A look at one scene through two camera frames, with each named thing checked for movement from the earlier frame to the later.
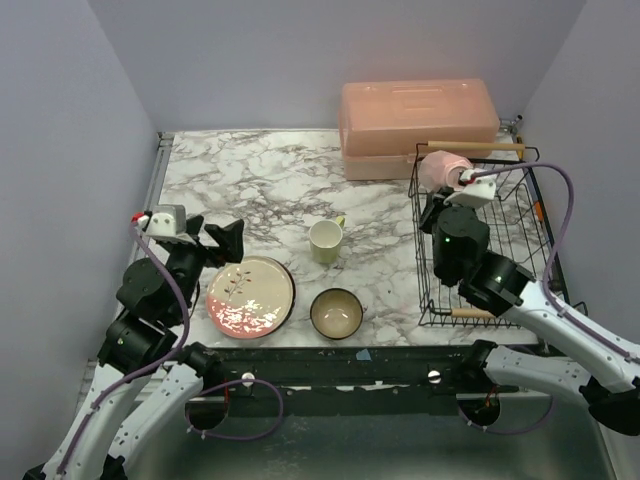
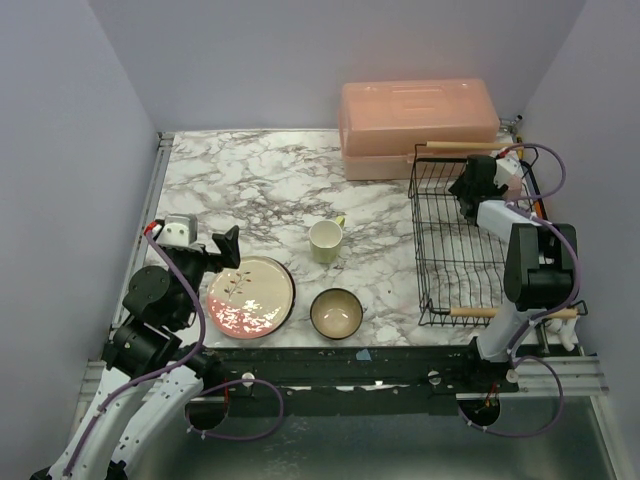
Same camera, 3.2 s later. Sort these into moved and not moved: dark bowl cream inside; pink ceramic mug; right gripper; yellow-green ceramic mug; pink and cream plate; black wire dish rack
Moved: pink ceramic mug; right gripper
Not moved: dark bowl cream inside; yellow-green ceramic mug; pink and cream plate; black wire dish rack
